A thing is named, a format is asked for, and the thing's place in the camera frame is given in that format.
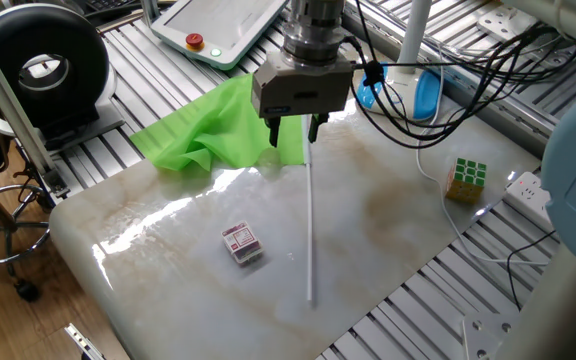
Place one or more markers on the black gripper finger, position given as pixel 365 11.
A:
pixel 274 131
pixel 317 127

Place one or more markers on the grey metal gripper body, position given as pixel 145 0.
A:
pixel 303 90

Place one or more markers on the green flag white pole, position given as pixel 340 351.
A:
pixel 218 130

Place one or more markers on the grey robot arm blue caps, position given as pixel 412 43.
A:
pixel 313 30

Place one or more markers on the white marble slab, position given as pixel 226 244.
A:
pixel 368 225

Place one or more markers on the white blue desk lamp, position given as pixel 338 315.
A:
pixel 425 95

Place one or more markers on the clear box of paper clips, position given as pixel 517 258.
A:
pixel 242 243

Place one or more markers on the white teach pendant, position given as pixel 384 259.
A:
pixel 203 25

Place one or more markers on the Rubik's cube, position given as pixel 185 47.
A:
pixel 465 180

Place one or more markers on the white metal mounting plate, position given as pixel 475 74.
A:
pixel 498 22

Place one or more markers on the black keyboard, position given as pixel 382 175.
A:
pixel 108 4

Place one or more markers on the white power strip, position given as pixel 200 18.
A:
pixel 525 195

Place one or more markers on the aluminium frame rail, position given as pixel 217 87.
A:
pixel 508 122

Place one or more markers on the aluminium frame post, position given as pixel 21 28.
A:
pixel 13 105

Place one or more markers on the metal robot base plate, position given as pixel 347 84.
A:
pixel 488 337

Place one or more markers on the small metal bracket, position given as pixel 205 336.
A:
pixel 80 340

